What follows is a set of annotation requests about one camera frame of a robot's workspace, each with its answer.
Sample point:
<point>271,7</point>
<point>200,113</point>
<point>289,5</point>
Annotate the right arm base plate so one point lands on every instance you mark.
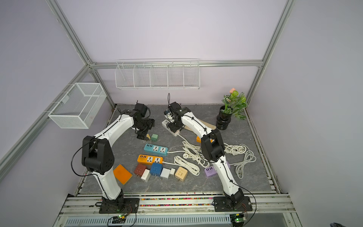
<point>224,204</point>

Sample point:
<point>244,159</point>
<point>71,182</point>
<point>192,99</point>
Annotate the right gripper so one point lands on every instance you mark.
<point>172,127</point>

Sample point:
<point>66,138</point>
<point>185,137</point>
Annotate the white usb charger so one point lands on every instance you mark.
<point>165,173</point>
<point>146,175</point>

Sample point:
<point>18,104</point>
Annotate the artificial plant in black pot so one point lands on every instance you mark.
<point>234,104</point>

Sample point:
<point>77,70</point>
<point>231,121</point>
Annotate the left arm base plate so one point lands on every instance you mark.
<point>125,205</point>

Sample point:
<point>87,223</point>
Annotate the blue cube socket adapter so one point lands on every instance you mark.
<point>156,169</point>

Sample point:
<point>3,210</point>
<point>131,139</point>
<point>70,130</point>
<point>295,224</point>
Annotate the red cube socket adapter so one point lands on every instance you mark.
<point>140,169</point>

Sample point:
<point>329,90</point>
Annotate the white wire wall shelf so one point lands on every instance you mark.
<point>157,74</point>

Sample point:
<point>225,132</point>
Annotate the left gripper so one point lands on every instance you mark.
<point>151,122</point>

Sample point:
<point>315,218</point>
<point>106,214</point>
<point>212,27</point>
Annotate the green plug adapter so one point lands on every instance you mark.
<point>154,137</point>

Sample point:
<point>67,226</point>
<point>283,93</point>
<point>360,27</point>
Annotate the white mesh wall basket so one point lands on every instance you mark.
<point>79,106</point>

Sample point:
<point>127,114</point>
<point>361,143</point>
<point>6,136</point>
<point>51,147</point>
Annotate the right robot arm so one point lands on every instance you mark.
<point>212,149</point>

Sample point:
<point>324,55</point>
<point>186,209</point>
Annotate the orange power strip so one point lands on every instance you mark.
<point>198,139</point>
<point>149,160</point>

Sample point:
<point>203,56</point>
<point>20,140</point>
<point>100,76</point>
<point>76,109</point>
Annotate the beige work glove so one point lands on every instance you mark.
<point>213,127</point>

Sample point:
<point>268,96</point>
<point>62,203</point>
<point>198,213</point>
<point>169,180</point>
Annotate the orange sponge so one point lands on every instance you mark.
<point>122,174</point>

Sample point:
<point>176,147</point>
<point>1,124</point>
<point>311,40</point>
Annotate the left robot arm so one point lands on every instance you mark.
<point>97,154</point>

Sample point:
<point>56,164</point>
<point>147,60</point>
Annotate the purple power strip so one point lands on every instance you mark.
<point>215,170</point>

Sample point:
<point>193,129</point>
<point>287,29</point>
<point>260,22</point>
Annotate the teal power strip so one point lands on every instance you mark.
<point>156,149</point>

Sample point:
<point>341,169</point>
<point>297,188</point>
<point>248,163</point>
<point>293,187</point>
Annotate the beige cube socket adapter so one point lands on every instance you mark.
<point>181,173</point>

